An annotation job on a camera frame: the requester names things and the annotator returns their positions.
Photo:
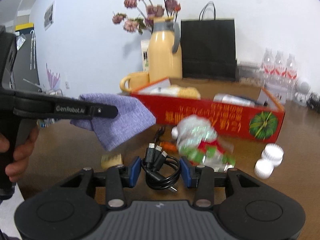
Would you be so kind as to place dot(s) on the person's left hand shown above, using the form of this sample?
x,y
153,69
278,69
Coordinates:
x,y
23,157

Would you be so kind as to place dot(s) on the printed cardboard box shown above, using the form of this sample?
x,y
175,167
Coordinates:
x,y
225,120

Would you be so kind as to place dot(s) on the printed tin box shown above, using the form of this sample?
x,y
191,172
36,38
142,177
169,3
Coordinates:
x,y
277,93

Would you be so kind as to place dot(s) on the water bottle with red label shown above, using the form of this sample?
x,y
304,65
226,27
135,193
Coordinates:
x,y
280,67
268,66
291,70

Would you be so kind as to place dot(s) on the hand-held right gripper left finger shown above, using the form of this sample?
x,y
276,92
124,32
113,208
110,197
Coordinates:
x,y
135,171

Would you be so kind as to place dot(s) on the yellow mug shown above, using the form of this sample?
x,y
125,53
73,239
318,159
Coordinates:
x,y
137,81

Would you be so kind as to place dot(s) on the purple cloth pouch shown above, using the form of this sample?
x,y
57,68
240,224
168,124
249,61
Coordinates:
x,y
120,125

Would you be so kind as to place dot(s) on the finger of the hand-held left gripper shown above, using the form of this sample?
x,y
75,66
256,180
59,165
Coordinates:
x,y
102,112

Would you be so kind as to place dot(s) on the small orange item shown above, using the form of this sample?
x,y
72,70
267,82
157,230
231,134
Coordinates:
x,y
168,145

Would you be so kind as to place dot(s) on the clear jar of seeds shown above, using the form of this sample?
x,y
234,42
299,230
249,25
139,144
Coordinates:
x,y
250,80

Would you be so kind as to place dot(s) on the wall poster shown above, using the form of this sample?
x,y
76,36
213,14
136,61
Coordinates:
x,y
49,16

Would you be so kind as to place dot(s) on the silver grey item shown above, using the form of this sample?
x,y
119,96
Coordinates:
x,y
232,100

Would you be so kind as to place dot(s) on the dark grey board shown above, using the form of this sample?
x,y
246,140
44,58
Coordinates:
x,y
25,60

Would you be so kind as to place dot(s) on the purple feather decoration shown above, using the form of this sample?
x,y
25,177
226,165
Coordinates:
x,y
53,78

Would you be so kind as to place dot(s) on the black paper bag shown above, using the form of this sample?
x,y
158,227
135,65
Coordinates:
x,y
207,47

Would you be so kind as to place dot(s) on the white ribbed cap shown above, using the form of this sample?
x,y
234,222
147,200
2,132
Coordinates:
x,y
263,168
273,153

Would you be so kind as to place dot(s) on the yellow thermos jug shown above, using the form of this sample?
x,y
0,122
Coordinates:
x,y
165,60

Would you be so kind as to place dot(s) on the dried rose bouquet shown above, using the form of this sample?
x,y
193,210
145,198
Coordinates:
x,y
155,10

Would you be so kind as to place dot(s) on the yellow plush toy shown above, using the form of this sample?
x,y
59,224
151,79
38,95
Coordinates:
x,y
186,92

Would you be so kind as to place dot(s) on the white wall socket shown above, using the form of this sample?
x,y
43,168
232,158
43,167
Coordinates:
x,y
67,84

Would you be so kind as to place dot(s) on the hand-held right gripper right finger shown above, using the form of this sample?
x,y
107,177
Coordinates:
x,y
186,172

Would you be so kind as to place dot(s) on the white milk carton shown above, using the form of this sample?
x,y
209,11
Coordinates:
x,y
145,55

